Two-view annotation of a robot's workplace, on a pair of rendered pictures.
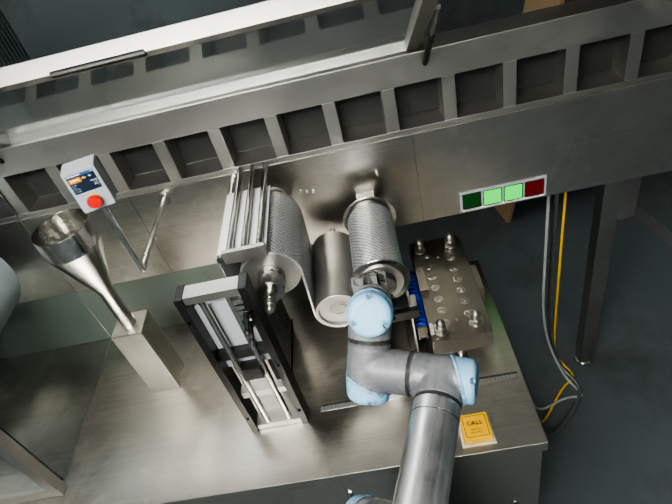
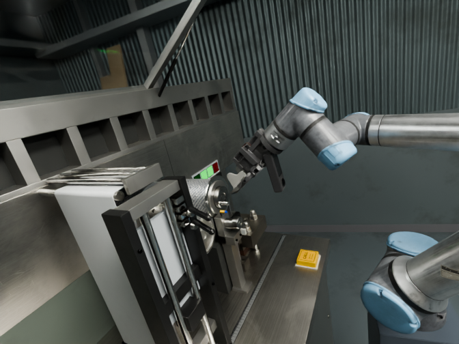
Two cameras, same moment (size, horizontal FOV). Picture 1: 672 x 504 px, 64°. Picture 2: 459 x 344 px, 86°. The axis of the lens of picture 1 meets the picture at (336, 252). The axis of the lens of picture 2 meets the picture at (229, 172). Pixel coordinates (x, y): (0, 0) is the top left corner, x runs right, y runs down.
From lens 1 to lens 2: 1.01 m
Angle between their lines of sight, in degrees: 60
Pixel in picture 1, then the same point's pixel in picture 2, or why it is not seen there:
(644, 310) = not seen: hidden behind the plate
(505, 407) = (300, 245)
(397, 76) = (148, 102)
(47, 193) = not seen: outside the picture
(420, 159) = (171, 156)
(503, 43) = (185, 90)
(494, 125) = (193, 133)
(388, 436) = (286, 304)
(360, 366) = (335, 130)
